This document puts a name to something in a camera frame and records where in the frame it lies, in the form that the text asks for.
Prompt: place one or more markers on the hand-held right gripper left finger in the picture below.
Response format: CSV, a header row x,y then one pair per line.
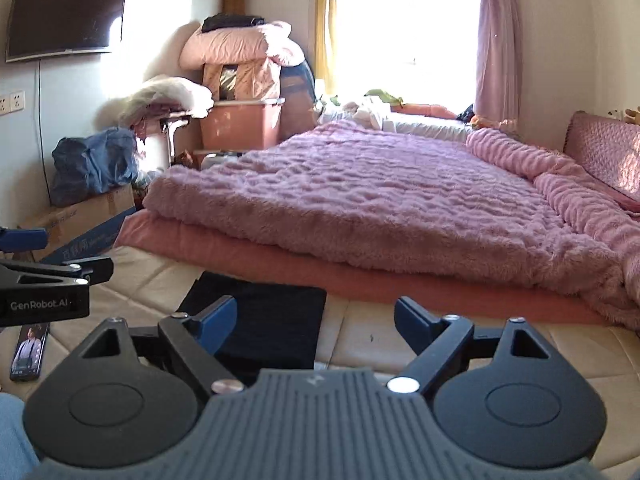
x,y
217,322

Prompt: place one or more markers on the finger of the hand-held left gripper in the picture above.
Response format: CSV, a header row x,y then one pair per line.
x,y
55,270
22,239

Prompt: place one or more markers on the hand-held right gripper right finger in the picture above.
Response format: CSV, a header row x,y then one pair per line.
x,y
412,322

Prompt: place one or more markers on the black pants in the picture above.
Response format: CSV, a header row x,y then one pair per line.
x,y
260,315

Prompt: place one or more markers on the flat blue printed box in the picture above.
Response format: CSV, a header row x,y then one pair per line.
x,y
90,245

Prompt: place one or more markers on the black smartphone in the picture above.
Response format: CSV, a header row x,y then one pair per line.
x,y
29,352

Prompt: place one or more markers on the brown cardboard box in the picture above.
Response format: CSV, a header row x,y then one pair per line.
x,y
75,215

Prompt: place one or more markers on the salmon pink mattress pad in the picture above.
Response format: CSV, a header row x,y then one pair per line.
x,y
225,252

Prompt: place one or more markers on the grey-blue plastic bag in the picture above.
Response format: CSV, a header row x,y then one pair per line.
x,y
90,165

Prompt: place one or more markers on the pink fluffy blanket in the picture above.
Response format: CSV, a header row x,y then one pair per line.
x,y
375,195

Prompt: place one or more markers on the person's jeans leg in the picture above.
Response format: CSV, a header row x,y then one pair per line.
x,y
12,440

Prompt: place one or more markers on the white quilted mattress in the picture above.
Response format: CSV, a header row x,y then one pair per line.
x,y
435,127

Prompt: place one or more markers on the pink fluffy pillow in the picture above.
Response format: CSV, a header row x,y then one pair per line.
x,y
515,152

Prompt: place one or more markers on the orange plastic storage bin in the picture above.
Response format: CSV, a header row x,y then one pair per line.
x,y
240,125

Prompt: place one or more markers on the white fluffy blanket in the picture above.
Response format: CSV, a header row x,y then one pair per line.
x,y
165,92

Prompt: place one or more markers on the orange long cushion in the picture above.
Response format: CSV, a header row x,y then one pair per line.
x,y
430,109

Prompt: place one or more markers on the white clothes pile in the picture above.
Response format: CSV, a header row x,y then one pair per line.
x,y
370,112

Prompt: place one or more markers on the green cloth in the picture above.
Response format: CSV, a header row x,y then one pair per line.
x,y
382,95

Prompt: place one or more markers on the peach printed quilt bag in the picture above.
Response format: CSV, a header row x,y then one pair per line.
x,y
250,77

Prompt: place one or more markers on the pink quilted headboard cushion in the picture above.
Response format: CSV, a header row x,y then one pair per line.
x,y
605,150

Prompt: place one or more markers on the pink quilt bundle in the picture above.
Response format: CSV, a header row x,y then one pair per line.
x,y
235,45

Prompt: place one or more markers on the pink curtain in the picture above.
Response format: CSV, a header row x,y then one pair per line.
x,y
497,45

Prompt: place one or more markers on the bright window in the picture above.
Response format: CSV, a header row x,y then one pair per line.
x,y
405,25

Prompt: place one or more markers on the black folded clothes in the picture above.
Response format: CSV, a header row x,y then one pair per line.
x,y
230,21

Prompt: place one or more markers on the yellow curtain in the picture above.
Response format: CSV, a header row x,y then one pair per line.
x,y
327,25

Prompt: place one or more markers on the white wall socket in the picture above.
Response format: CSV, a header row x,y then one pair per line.
x,y
17,101
3,105

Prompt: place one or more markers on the black wall television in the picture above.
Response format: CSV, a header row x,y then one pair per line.
x,y
65,15

